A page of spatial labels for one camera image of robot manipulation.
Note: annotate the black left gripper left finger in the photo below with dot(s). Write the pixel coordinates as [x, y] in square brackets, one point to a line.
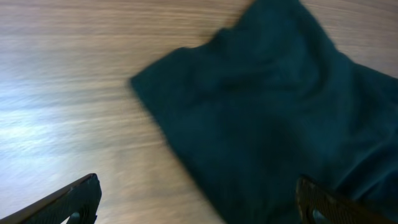
[76, 203]

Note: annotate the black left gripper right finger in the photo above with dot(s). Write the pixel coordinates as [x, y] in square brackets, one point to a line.
[317, 204]

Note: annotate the black t-shirt with logo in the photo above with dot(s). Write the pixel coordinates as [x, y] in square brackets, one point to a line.
[268, 100]

